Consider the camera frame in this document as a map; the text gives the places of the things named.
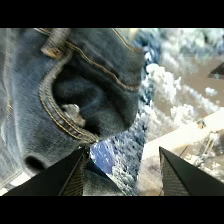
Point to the blue jeans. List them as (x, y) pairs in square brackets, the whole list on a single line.
[(83, 93)]

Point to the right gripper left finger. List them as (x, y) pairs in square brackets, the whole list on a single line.
[(63, 178)]

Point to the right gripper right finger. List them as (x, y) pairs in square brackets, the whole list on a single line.
[(186, 178)]

